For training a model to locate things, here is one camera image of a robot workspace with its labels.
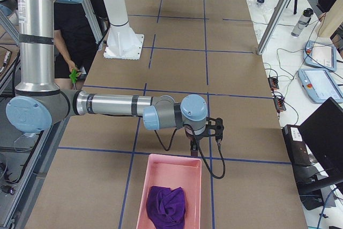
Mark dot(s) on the teach pendant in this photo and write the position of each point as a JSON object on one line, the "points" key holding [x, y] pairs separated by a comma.
{"points": [[320, 55], [319, 85]]}

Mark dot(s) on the person in black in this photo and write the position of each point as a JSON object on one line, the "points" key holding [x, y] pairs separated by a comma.
{"points": [[74, 41]]}

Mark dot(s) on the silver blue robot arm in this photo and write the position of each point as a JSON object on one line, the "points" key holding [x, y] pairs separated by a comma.
{"points": [[39, 102]]}

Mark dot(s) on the green tool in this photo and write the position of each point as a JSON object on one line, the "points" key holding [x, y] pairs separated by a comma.
{"points": [[74, 75]]}

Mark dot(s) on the aluminium frame post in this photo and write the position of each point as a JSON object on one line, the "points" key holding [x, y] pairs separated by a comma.
{"points": [[278, 10]]}

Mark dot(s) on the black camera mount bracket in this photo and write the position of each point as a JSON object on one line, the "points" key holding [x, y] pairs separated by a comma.
{"points": [[214, 128]]}

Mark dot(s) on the far teach pendant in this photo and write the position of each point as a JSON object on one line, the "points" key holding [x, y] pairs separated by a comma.
{"points": [[320, 55]]}

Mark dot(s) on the small black tripod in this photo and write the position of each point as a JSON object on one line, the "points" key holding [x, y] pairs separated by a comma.
{"points": [[294, 6]]}

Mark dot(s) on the near teach pendant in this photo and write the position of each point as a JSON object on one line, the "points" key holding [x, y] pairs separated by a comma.
{"points": [[319, 85]]}

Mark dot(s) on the black box device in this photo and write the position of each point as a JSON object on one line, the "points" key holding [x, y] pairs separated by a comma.
{"points": [[296, 147]]}

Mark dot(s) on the black monitor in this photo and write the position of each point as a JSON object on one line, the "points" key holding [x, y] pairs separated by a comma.
{"points": [[322, 133]]}

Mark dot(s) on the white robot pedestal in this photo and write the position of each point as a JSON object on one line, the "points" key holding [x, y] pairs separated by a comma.
{"points": [[122, 41]]}

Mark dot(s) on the purple cloth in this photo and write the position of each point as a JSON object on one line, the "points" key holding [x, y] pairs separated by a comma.
{"points": [[166, 207]]}

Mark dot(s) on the pink plastic bin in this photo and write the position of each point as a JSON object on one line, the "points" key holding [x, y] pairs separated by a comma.
{"points": [[173, 172]]}

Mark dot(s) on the clear water bottle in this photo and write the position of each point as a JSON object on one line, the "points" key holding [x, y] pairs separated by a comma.
{"points": [[303, 22]]}

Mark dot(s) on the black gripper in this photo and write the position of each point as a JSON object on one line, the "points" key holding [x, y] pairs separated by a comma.
{"points": [[192, 138]]}

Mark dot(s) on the orange black connector block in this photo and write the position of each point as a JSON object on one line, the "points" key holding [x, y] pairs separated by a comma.
{"points": [[273, 83]]}

